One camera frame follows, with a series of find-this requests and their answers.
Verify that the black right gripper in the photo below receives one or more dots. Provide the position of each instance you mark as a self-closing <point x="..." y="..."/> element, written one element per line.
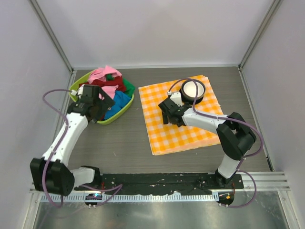
<point x="167" y="110"/>

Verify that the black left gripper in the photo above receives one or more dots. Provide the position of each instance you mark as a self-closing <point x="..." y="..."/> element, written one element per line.
<point x="104" y="102"/>

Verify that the orange checkered cloth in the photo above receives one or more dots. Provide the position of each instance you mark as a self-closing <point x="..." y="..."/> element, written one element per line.
<point x="166" y="139"/>

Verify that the lime green plastic basket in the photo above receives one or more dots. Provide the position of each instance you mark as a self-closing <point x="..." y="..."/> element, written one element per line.
<point x="83" y="79"/>

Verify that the pink t shirt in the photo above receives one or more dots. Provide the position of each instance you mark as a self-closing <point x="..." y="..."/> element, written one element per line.
<point x="100" y="73"/>
<point x="110" y="90"/>

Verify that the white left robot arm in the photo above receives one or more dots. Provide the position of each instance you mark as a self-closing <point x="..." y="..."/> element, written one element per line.
<point x="50" y="173"/>

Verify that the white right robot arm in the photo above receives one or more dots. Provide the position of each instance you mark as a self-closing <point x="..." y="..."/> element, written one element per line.
<point x="235" y="135"/>

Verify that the blue t shirt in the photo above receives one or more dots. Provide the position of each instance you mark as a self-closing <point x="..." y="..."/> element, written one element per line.
<point x="121" y="100"/>

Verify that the dark red t shirt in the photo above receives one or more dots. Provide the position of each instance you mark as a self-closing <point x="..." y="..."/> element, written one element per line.
<point x="97" y="82"/>

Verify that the white bowl with dark rim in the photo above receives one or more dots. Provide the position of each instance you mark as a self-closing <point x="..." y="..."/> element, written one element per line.
<point x="189" y="90"/>

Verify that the green t shirt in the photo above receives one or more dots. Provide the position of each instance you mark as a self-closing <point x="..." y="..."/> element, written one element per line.
<point x="127" y="87"/>

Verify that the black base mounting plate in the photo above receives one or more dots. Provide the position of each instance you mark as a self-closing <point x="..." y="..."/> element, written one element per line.
<point x="160" y="184"/>

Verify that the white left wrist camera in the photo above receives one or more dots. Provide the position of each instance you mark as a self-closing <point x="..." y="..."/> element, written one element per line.
<point x="77" y="92"/>

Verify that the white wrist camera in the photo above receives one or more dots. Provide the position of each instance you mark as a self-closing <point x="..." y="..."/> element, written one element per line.
<point x="77" y="92"/>
<point x="175" y="97"/>

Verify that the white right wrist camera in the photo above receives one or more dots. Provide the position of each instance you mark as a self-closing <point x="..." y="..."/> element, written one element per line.
<point x="175" y="97"/>

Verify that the white slotted cable duct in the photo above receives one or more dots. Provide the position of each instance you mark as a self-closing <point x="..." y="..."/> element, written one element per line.
<point x="92" y="197"/>

